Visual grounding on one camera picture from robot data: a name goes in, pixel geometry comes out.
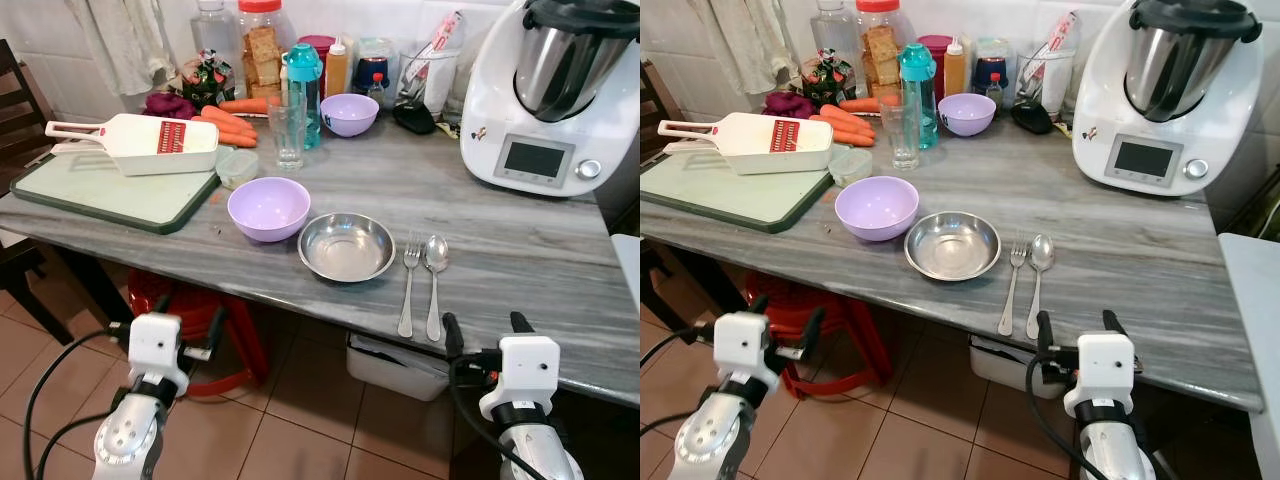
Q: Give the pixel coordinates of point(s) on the yellow squeeze bottle white cap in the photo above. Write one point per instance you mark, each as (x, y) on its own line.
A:
(338, 70)
(955, 70)

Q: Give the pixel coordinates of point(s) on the stainless steel bowl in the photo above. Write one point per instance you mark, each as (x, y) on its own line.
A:
(953, 246)
(347, 247)

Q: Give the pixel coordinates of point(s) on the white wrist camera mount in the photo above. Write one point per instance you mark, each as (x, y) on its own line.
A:
(525, 370)
(742, 345)
(1102, 370)
(155, 345)

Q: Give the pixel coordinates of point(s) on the green rimmed cutting board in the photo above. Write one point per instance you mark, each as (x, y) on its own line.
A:
(720, 195)
(100, 195)

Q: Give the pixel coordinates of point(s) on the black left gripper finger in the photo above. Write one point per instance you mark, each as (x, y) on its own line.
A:
(761, 304)
(162, 305)
(812, 325)
(217, 325)

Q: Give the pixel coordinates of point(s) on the white kitchen cooking machine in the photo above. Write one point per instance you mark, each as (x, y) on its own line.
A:
(1110, 110)
(500, 110)

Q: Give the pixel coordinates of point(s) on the red plastic stool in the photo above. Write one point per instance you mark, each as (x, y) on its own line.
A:
(830, 310)
(200, 300)

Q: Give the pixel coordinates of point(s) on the orange carrot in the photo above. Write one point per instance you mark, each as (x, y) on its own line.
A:
(842, 132)
(225, 133)
(860, 104)
(846, 118)
(243, 105)
(228, 119)

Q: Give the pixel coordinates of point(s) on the clear plastic storage container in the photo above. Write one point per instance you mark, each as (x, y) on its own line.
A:
(995, 55)
(377, 55)

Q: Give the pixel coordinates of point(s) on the clear pitcher with packets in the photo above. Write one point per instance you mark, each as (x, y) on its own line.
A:
(435, 80)
(1052, 80)

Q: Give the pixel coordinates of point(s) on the purple vegetable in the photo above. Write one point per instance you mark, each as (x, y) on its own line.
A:
(788, 104)
(168, 105)

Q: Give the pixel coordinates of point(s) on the teal water bottle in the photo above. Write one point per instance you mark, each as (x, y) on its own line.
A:
(917, 75)
(305, 75)

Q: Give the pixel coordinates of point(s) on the white plastic box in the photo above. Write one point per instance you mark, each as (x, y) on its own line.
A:
(395, 370)
(1000, 365)

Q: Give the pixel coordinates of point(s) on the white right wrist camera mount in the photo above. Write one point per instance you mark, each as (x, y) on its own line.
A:
(1102, 370)
(525, 370)

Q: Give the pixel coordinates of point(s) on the large lavender plastic bowl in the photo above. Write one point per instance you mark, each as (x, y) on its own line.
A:
(268, 208)
(876, 207)

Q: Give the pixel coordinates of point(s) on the red lid cracker jar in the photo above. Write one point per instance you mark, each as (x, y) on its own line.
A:
(880, 55)
(263, 55)

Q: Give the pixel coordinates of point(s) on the white mandoline slicer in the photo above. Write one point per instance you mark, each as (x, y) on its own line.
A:
(135, 145)
(750, 143)

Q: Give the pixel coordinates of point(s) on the small black rounded object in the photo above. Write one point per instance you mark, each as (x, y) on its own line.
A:
(414, 118)
(1031, 118)

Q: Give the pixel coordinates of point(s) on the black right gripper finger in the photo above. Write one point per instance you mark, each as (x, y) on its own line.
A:
(1044, 333)
(1114, 322)
(522, 323)
(453, 335)

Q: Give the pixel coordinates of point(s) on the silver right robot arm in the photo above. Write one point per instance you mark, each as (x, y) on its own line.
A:
(1120, 450)
(535, 450)

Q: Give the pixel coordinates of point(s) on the clear drinking glass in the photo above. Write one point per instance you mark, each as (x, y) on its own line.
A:
(900, 135)
(287, 135)

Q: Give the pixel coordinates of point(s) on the small clear plastic container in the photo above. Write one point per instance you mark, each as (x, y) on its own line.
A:
(850, 166)
(237, 168)

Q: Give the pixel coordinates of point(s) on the small lavender plastic bowl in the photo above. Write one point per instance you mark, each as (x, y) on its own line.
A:
(349, 115)
(967, 114)

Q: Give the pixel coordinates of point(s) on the clear plastic bottle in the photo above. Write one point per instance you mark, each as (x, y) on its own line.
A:
(215, 35)
(833, 35)

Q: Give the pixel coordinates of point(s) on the green red snack packet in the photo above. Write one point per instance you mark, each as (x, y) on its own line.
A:
(827, 78)
(207, 78)

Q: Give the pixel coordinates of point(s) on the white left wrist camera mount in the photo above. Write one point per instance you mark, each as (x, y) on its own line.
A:
(155, 345)
(742, 345)

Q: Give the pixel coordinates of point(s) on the steel spoon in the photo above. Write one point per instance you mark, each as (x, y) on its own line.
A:
(1041, 252)
(436, 255)

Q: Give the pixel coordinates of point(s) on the dark red lid jar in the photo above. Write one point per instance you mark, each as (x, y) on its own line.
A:
(937, 45)
(320, 45)

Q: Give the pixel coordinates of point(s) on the dark wooden chair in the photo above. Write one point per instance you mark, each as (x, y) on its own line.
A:
(20, 110)
(655, 110)

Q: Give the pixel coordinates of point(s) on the small bottle red cap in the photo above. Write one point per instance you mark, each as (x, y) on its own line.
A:
(376, 92)
(994, 92)

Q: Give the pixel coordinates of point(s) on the steel fork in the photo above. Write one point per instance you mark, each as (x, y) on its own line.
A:
(1010, 295)
(408, 295)

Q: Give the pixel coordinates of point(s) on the hanging beige towel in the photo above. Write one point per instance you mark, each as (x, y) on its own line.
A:
(740, 45)
(120, 45)

